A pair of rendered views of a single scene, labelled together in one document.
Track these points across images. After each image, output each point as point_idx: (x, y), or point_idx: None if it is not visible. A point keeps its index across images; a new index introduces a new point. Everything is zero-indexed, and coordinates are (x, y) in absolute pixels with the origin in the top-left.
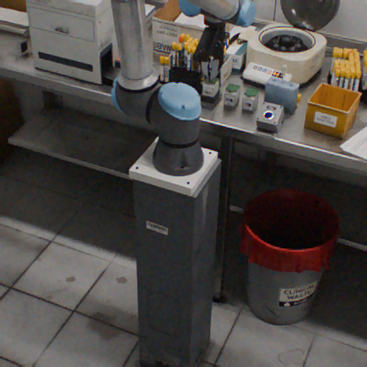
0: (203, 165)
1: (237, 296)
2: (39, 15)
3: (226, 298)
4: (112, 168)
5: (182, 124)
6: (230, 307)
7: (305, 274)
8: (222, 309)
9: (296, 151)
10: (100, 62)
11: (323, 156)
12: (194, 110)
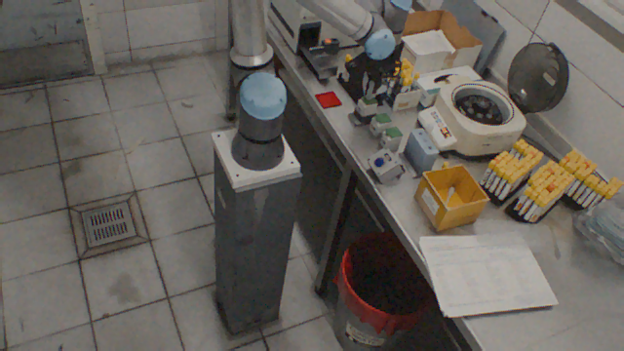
0: (271, 169)
1: (336, 300)
2: None
3: (327, 295)
4: (324, 135)
5: (248, 117)
6: (322, 305)
7: (370, 327)
8: (315, 301)
9: (384, 213)
10: (298, 33)
11: (401, 235)
12: (263, 110)
